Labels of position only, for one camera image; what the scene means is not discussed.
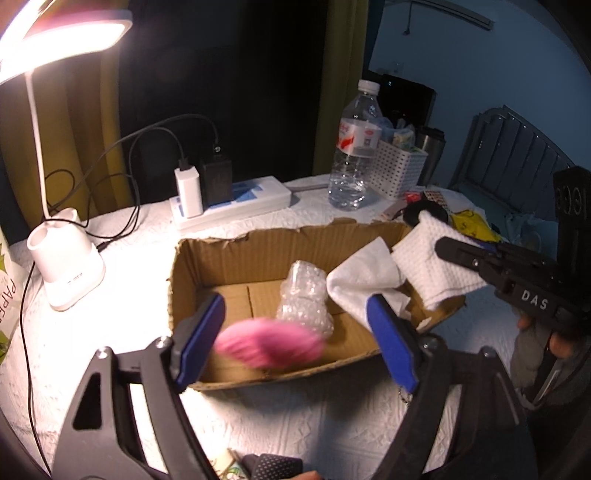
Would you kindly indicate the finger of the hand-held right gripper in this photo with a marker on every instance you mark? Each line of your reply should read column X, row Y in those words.
column 461, row 256

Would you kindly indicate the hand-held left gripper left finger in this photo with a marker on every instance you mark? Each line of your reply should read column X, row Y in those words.
column 201, row 339

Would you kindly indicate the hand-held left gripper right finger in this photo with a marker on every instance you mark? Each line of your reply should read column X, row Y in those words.
column 392, row 344

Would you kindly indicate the white waffle cloth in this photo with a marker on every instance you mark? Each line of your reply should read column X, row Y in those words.
column 420, row 263

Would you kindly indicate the pink fluffy plush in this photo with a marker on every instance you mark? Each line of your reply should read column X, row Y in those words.
column 272, row 344

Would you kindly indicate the brown cardboard box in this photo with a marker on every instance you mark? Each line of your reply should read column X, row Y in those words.
column 258, row 258

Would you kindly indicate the person's right hand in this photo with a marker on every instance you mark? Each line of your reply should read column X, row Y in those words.
column 565, row 346

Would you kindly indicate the yellow bag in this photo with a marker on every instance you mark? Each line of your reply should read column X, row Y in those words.
column 475, row 224

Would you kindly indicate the black round object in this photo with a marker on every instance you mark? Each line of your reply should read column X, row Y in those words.
column 415, row 213

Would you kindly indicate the clear plastic bag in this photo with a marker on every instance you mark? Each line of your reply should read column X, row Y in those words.
column 531, row 228

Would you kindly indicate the patterned cards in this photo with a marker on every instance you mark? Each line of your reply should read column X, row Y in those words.
column 431, row 196

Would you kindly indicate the white paper tissue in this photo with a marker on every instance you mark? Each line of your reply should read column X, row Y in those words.
column 364, row 274

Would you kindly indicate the clear bubble wrap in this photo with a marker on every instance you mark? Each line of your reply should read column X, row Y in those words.
column 304, row 295

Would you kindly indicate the white perforated basket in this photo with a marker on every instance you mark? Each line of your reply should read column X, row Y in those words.
column 397, row 170

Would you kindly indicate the grey padded headboard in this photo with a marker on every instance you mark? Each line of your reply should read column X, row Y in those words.
column 512, row 161

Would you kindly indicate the steel mug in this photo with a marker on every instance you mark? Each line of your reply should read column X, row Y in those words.
column 431, row 152

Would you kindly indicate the white embossed table cover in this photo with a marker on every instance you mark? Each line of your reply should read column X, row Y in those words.
column 300, row 429

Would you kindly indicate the green printed packet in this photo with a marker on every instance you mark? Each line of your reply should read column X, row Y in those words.
column 228, row 467

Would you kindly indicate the packets in basket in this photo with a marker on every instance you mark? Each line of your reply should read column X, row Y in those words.
column 399, row 134

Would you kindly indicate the white power strip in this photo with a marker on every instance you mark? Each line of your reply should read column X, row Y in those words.
column 249, row 203

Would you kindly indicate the clear plastic water bottle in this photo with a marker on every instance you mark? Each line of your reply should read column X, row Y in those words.
column 353, row 157

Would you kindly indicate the white desk lamp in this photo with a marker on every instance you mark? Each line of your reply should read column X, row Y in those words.
column 69, row 272

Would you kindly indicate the white charger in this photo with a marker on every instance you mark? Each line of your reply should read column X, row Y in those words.
column 189, row 191

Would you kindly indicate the black charger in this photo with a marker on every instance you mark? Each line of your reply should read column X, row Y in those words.
column 217, row 182

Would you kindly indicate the black appliance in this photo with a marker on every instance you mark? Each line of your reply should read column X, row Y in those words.
column 406, row 99

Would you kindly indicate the printed paper bag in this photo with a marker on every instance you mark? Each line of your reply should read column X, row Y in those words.
column 11, row 300

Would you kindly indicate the olive green curtain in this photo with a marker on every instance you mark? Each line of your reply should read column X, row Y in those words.
column 92, row 120
column 341, row 55

